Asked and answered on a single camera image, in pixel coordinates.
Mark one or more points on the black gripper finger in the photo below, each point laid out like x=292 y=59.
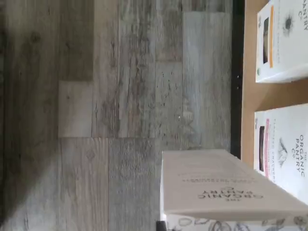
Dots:
x=160 y=226

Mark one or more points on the white box green strip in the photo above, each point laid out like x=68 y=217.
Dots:
x=216 y=187

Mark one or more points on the brown wooden shelf board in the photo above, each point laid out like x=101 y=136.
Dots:
x=249 y=96

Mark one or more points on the white box pink strip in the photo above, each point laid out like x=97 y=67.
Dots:
x=288 y=134

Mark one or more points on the black metal shelf rack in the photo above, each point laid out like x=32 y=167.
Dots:
x=237 y=72

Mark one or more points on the white box orange strip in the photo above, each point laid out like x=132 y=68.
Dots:
x=284 y=48

